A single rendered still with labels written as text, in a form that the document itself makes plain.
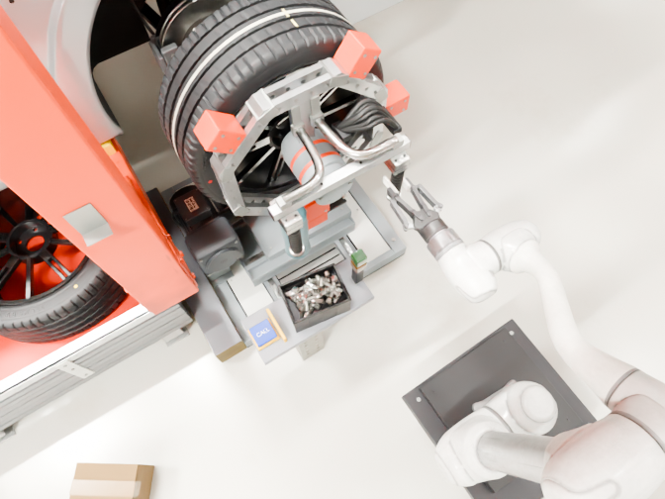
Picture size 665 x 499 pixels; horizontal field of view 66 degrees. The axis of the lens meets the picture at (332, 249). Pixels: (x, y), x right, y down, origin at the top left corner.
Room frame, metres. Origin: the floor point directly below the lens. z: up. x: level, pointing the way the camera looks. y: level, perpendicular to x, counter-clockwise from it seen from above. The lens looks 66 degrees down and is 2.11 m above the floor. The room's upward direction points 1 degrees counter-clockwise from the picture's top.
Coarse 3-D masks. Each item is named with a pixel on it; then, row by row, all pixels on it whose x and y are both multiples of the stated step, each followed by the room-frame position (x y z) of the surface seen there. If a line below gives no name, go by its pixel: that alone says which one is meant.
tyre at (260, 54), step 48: (240, 0) 1.11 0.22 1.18; (288, 0) 1.13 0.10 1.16; (192, 48) 1.01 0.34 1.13; (240, 48) 0.96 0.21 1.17; (288, 48) 0.95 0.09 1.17; (336, 48) 1.01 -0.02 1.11; (192, 96) 0.89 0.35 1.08; (240, 96) 0.87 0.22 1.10; (192, 144) 0.80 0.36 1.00; (240, 192) 0.83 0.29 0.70
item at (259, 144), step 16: (272, 80) 0.92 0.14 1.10; (320, 96) 1.01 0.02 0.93; (336, 96) 1.15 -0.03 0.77; (352, 96) 1.08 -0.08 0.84; (336, 112) 1.11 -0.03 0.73; (272, 128) 0.93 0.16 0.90; (288, 128) 0.99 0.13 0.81; (256, 144) 0.90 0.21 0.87; (272, 144) 0.92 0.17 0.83; (256, 160) 0.89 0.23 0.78; (272, 160) 1.00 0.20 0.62; (240, 176) 0.86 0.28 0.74; (256, 176) 0.92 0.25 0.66; (272, 176) 0.91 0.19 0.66; (288, 176) 0.94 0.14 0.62
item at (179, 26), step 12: (192, 0) 1.32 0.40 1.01; (204, 0) 1.33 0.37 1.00; (216, 0) 1.35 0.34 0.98; (228, 0) 1.37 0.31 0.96; (180, 12) 1.29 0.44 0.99; (192, 12) 1.31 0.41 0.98; (204, 12) 1.33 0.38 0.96; (168, 24) 1.27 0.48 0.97; (180, 24) 1.29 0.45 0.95; (192, 24) 1.30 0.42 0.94; (168, 36) 1.26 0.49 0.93; (180, 36) 1.28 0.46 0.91
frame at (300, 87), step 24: (312, 72) 0.93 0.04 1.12; (336, 72) 0.92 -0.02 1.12; (264, 96) 0.85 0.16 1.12; (288, 96) 0.85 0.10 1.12; (312, 96) 0.88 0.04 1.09; (384, 96) 0.99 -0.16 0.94; (240, 120) 0.82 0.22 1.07; (264, 120) 0.80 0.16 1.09; (240, 144) 0.77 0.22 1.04; (360, 144) 1.01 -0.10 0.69; (216, 168) 0.75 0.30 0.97
